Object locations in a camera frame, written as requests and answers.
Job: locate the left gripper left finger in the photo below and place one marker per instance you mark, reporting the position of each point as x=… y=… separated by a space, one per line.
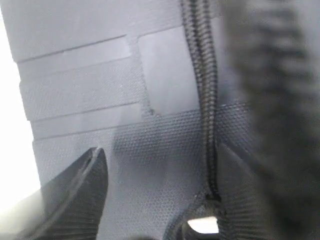
x=68 y=207

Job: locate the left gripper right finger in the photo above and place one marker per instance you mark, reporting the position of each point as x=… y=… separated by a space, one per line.
x=277 y=185

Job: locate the black plastic carrying case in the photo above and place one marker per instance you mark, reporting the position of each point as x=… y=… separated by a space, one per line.
x=159 y=85

